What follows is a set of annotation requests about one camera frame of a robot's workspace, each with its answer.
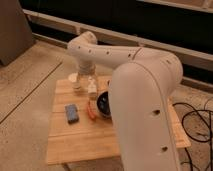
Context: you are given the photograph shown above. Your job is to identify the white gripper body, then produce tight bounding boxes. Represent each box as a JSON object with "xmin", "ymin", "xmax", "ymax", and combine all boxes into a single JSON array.
[{"xmin": 78, "ymin": 64, "xmax": 97, "ymax": 86}]

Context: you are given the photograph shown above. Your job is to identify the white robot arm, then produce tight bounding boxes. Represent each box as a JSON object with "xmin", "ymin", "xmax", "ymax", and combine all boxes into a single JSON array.
[{"xmin": 67, "ymin": 31, "xmax": 183, "ymax": 171}]

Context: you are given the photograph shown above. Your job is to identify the dark ceramic bowl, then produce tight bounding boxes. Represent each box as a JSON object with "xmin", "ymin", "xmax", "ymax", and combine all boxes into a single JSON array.
[{"xmin": 96, "ymin": 91, "xmax": 111, "ymax": 118}]

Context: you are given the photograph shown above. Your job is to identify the small white bottle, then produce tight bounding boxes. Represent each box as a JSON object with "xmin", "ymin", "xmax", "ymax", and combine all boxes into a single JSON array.
[{"xmin": 88, "ymin": 77, "xmax": 97, "ymax": 98}]

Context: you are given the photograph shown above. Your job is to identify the orange carrot toy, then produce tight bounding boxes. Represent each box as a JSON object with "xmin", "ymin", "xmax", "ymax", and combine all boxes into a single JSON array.
[{"xmin": 87, "ymin": 101, "xmax": 96, "ymax": 120}]

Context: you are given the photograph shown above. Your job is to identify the blue sponge block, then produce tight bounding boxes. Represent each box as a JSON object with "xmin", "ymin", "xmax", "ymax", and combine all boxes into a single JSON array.
[{"xmin": 65, "ymin": 104, "xmax": 79, "ymax": 124}]

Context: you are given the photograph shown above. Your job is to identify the wooden board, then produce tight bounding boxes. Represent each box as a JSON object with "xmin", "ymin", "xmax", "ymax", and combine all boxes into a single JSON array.
[{"xmin": 46, "ymin": 80, "xmax": 191, "ymax": 171}]

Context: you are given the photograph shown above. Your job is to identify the grey cabinet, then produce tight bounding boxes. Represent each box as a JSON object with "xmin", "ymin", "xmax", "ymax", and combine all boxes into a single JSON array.
[{"xmin": 0, "ymin": 0, "xmax": 35, "ymax": 66}]

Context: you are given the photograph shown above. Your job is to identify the black floor cables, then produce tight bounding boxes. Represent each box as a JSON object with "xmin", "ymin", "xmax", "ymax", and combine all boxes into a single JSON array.
[{"xmin": 172, "ymin": 97, "xmax": 213, "ymax": 171}]

